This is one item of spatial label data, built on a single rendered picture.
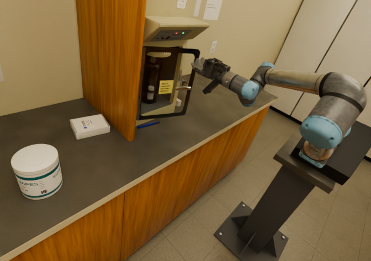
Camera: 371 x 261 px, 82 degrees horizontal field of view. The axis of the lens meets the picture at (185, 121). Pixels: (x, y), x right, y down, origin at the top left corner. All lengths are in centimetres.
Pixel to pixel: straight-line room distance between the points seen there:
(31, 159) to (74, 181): 19
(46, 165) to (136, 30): 55
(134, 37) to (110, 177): 56
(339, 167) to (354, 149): 12
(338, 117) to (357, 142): 68
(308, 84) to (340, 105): 17
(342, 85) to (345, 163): 67
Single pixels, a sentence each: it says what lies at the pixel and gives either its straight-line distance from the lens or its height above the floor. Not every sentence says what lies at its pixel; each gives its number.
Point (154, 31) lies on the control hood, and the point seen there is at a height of 147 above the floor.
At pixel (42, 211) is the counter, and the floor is 94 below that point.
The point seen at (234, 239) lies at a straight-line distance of 203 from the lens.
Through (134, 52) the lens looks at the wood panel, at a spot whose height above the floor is 140.
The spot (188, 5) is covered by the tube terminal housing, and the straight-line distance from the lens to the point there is 115.
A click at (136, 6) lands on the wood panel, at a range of 86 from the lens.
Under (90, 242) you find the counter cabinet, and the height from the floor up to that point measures 62.
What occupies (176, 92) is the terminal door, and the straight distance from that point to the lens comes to 117.
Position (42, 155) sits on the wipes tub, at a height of 109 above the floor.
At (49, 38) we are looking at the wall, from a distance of 131.
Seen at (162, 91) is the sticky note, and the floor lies 116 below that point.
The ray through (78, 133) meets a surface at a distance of 112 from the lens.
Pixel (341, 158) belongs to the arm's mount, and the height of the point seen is 106.
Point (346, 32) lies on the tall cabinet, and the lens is 373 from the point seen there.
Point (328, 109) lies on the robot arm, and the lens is 78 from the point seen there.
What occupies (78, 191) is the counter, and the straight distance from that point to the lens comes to 94.
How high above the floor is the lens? 168
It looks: 34 degrees down
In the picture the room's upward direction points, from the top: 14 degrees clockwise
